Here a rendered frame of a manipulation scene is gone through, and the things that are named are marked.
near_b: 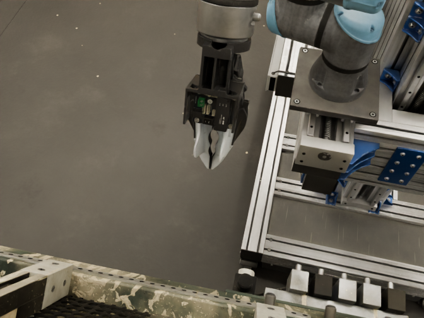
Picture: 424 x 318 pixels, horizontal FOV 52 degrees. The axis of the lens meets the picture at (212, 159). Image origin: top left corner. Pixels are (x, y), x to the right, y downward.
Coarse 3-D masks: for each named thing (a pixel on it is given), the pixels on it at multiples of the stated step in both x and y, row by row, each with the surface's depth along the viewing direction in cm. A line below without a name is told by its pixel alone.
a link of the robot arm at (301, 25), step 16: (272, 0) 101; (288, 0) 98; (304, 0) 96; (320, 0) 97; (272, 16) 102; (288, 16) 100; (304, 16) 99; (320, 16) 98; (272, 32) 107; (288, 32) 103; (304, 32) 101
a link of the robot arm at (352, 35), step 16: (336, 16) 96; (352, 16) 95; (368, 16) 96; (320, 32) 99; (336, 32) 98; (352, 32) 95; (368, 32) 95; (320, 48) 104; (336, 48) 100; (352, 48) 99; (368, 48) 99; (336, 64) 104; (352, 64) 103
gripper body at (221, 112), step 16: (208, 48) 53; (224, 48) 53; (240, 48) 55; (208, 64) 57; (224, 64) 56; (192, 80) 59; (208, 80) 58; (224, 80) 57; (240, 80) 61; (208, 96) 57; (224, 96) 56; (240, 96) 58; (192, 112) 58; (208, 112) 59; (224, 112) 57; (224, 128) 58
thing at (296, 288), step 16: (240, 272) 118; (304, 272) 115; (320, 272) 119; (240, 288) 112; (272, 288) 115; (288, 288) 115; (304, 288) 113; (320, 288) 113; (336, 288) 115; (352, 288) 113; (368, 288) 113; (288, 304) 106; (304, 304) 113; (320, 304) 113; (336, 304) 113; (352, 304) 113; (368, 304) 110; (384, 304) 113; (400, 304) 110
